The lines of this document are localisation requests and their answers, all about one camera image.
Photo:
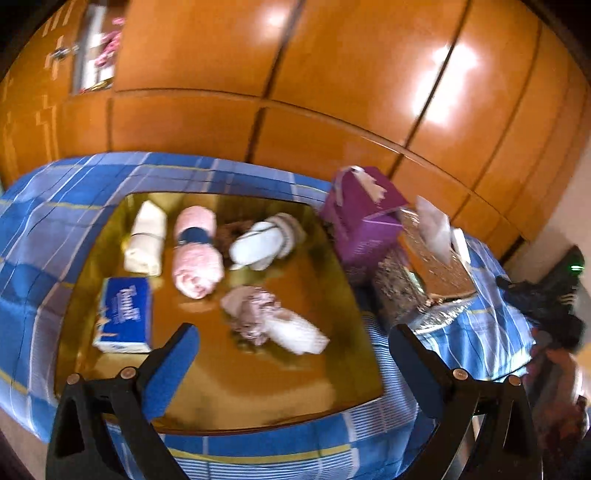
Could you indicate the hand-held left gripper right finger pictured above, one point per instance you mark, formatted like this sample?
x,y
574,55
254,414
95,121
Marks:
x,y
415,383

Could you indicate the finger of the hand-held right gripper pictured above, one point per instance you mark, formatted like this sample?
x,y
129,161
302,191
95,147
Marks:
x,y
515,288

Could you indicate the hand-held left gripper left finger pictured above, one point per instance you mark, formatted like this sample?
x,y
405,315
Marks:
x,y
171,369

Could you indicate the white plastic package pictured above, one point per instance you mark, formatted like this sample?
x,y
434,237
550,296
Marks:
x,y
459,244

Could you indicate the small blue-white box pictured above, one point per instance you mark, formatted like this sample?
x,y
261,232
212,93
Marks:
x,y
122,314

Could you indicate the pink towel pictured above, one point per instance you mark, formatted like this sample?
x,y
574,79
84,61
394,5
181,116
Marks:
x,y
196,267

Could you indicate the gold metal tray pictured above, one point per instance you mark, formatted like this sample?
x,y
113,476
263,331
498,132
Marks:
x,y
286,383

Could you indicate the cream sock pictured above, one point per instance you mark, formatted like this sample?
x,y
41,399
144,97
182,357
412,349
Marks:
x,y
298,332

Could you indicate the cream cloth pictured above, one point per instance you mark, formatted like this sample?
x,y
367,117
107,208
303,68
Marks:
x,y
145,240

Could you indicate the brown scrunchie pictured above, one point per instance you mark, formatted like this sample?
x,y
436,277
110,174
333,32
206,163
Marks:
x,y
231,237

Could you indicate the white sock roll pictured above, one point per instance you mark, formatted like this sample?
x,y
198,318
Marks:
x,y
258,244

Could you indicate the person's right hand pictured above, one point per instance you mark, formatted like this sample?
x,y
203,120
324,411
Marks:
x,y
561,369

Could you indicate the ornate metallic tissue box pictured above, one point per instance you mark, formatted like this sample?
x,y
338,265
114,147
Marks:
x,y
401,286

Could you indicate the white tissue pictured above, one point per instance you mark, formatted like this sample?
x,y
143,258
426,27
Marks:
x,y
434,226

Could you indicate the purple carton box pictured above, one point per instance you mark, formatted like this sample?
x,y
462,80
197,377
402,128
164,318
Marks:
x,y
364,230

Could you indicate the blue plaid tablecloth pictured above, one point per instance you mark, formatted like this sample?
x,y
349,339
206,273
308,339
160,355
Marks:
x,y
69,194

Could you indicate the wooden wardrobe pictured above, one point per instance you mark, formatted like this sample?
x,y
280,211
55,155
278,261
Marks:
x,y
323,69

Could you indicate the wooden door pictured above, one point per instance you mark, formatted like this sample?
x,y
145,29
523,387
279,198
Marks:
x,y
27,115

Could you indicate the pink shelf ornaments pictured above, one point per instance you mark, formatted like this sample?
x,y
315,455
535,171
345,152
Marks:
x,y
111,44

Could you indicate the metal door knob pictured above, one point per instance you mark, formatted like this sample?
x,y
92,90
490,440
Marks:
x,y
62,52

